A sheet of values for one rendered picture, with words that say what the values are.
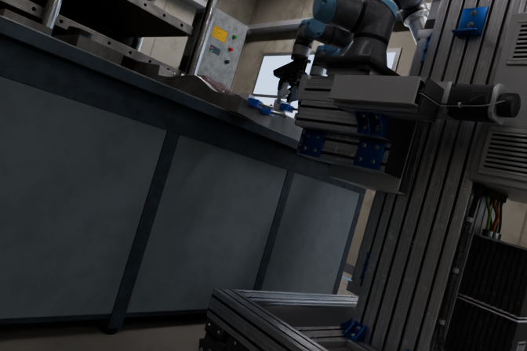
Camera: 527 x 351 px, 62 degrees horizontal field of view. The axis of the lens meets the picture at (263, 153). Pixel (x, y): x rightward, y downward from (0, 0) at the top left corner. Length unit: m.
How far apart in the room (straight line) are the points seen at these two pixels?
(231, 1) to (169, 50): 1.11
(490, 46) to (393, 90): 0.40
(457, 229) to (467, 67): 0.47
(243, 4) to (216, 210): 4.66
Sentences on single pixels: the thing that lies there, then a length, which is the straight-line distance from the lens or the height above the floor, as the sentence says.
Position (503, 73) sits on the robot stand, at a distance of 1.34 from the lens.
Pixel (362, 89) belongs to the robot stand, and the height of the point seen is 0.91.
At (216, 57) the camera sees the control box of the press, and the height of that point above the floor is 1.21.
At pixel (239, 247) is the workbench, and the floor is 0.32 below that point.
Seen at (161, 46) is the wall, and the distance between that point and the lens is 5.38.
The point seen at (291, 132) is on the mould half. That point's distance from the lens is 1.87.
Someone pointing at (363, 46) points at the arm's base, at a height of 1.09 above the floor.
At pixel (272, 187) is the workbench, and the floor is 0.58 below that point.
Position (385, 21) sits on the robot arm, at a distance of 1.47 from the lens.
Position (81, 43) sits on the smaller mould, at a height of 0.85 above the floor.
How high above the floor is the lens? 0.62
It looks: 3 degrees up
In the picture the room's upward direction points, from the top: 16 degrees clockwise
